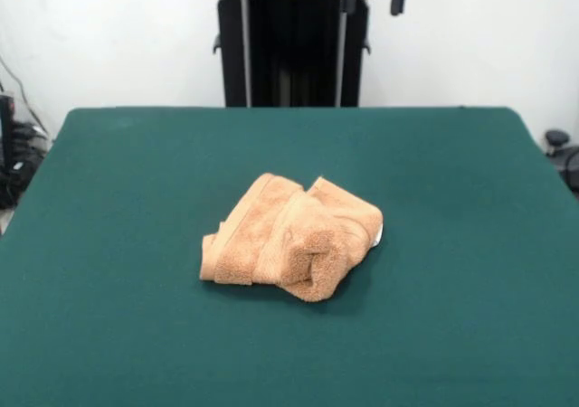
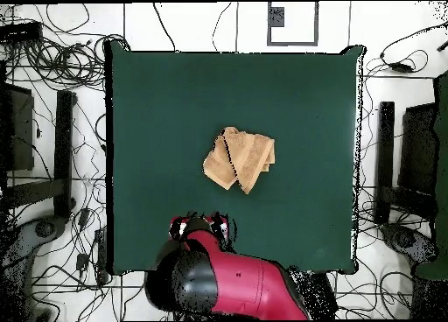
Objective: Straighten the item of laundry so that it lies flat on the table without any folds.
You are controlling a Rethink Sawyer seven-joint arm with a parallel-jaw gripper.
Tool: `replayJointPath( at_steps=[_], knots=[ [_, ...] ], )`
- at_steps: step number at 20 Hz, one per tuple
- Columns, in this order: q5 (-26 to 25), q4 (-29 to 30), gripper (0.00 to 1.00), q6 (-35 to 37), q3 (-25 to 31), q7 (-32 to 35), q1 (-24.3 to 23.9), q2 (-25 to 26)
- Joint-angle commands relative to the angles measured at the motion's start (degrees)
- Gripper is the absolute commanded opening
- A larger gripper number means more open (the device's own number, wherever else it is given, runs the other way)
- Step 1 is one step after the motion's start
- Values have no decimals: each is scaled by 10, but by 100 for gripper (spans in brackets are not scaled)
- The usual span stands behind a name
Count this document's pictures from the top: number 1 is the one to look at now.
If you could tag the tan terry cloth towel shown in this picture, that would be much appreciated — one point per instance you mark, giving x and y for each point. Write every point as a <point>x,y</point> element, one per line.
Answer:
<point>271,235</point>

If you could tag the grey wheeled floor base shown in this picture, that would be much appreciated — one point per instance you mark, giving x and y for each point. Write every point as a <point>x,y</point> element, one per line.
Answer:
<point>557,138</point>

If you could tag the dark green table cloth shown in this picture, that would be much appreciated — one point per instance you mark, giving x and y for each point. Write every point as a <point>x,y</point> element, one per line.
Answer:
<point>135,244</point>

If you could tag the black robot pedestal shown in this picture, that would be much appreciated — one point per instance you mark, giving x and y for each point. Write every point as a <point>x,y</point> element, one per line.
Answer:
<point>294,63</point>

